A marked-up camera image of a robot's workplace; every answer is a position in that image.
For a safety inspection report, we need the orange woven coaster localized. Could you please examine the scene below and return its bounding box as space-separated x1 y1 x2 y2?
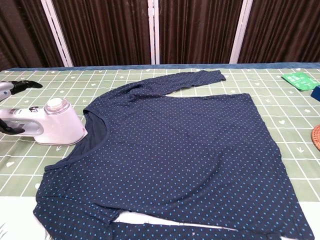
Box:
311 124 320 152

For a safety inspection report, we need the green plastic packet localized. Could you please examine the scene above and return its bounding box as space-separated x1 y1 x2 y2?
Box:
280 71 320 92

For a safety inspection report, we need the white screen frame post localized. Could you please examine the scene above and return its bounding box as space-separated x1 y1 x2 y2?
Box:
40 0 74 68
229 0 254 64
148 0 161 65

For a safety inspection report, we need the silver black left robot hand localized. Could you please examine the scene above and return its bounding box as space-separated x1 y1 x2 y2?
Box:
0 79 44 136

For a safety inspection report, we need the blue velvet table cover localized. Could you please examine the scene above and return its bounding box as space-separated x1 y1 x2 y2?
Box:
0 61 320 74

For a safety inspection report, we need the green grid tablecloth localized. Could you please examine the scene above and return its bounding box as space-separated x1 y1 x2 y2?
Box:
0 67 320 240

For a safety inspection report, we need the brown curtain panel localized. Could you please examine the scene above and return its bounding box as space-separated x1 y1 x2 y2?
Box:
51 0 152 67
0 0 64 72
158 0 245 65
237 0 320 64

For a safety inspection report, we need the navy polka dot shirt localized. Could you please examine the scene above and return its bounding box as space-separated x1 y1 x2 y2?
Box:
32 69 315 240

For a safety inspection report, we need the white handheld garment steamer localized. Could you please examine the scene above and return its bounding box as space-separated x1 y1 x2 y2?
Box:
0 97 89 147

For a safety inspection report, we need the blue box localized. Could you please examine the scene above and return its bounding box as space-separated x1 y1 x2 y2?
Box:
310 85 320 101

